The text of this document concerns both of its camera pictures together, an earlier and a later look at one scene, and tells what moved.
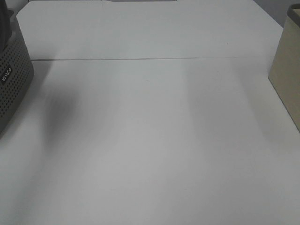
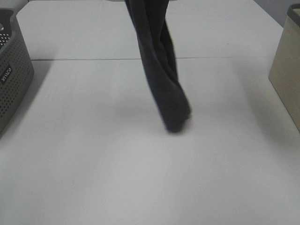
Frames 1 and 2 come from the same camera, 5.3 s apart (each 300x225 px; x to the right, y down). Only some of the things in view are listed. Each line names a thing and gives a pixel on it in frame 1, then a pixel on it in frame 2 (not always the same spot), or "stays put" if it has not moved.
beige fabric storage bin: (284, 75) stays put
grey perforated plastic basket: (16, 75) stays put
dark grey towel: (5, 25) to (149, 18)
